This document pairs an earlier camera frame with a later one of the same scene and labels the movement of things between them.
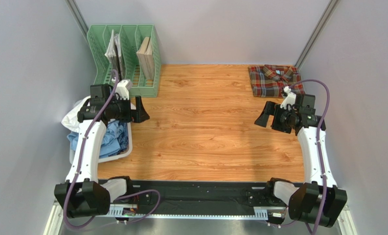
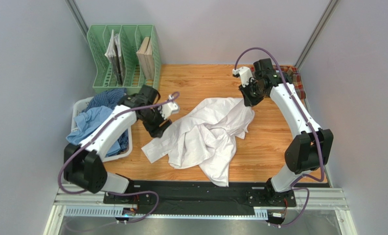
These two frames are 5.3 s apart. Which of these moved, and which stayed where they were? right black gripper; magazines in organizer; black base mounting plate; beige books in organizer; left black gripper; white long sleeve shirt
Moved: white long sleeve shirt; right black gripper; left black gripper
Stayed: black base mounting plate; magazines in organizer; beige books in organizer
